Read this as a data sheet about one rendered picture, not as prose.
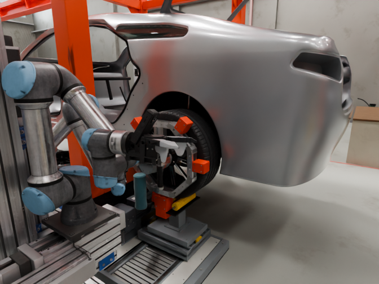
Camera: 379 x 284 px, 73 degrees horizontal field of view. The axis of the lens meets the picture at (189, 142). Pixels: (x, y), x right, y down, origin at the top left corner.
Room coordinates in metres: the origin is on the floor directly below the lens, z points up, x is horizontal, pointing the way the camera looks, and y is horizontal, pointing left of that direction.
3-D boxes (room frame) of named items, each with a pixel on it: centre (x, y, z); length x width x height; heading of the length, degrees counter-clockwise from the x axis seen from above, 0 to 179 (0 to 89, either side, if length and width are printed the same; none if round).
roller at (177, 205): (1.75, 0.04, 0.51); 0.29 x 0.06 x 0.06; 147
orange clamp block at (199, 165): (1.57, -0.07, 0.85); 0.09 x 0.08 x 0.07; 57
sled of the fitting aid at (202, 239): (1.90, 0.13, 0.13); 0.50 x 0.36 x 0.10; 57
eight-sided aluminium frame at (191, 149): (1.74, 0.19, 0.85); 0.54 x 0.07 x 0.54; 57
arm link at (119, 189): (1.34, 0.40, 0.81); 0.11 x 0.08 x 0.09; 12
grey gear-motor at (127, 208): (1.95, 0.46, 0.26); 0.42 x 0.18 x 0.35; 147
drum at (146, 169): (1.68, 0.23, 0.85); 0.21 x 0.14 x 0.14; 147
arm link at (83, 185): (1.00, 0.49, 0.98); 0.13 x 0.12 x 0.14; 160
